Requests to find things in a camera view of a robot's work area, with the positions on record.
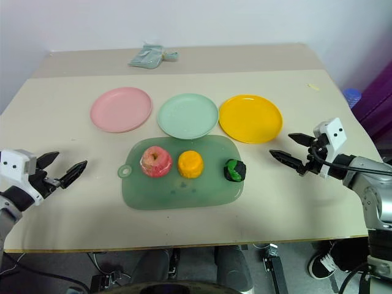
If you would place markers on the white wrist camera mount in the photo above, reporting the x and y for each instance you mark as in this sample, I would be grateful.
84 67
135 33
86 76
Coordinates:
334 137
13 160

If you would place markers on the dark rounded shape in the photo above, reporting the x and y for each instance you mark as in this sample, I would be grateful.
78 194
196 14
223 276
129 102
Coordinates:
232 269
151 266

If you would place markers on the pink plate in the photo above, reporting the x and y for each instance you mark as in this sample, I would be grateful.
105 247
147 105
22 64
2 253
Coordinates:
121 109

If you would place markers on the green and black object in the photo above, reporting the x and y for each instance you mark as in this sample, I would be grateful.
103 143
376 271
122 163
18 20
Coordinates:
235 170

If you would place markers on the purple fabric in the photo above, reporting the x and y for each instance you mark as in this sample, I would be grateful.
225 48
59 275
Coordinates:
376 98

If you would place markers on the black floor bracket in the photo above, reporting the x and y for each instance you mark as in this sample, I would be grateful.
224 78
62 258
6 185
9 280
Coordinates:
105 280

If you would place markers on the yellow plate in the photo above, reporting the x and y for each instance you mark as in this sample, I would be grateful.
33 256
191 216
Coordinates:
250 119

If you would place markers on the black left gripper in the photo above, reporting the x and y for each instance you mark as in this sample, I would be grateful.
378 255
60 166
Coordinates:
43 182

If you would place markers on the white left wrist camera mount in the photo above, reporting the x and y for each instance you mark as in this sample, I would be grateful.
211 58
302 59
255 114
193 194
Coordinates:
13 160

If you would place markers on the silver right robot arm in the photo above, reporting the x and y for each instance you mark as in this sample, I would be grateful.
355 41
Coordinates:
375 196

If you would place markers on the light green plate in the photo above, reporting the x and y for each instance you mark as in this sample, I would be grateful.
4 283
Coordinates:
187 115

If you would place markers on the black and white shoe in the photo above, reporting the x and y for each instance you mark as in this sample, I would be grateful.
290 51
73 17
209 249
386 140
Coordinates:
326 263

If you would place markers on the translucent green cutting board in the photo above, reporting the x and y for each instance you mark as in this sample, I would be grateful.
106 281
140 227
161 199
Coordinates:
183 196

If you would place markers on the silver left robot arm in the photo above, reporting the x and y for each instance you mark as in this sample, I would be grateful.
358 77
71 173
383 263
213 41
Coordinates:
10 214

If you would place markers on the orange fruit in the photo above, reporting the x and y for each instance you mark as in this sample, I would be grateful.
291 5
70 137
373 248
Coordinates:
190 163

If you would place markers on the crumpled clear plastic bag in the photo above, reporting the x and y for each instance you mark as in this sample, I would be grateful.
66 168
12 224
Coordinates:
147 56

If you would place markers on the black stand leg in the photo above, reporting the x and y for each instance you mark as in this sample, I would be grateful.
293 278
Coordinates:
273 269

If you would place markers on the small yellow tape scrap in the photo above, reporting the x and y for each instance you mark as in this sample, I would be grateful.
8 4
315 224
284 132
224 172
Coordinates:
313 87

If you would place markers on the red apple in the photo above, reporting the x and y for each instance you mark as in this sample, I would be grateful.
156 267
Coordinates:
155 162

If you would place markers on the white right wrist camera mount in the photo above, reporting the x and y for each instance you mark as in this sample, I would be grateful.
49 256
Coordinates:
334 137

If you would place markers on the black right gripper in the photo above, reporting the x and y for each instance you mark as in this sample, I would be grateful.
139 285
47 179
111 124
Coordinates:
315 163

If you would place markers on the blue bottle cap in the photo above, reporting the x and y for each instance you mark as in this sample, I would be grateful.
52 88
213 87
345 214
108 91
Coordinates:
352 96

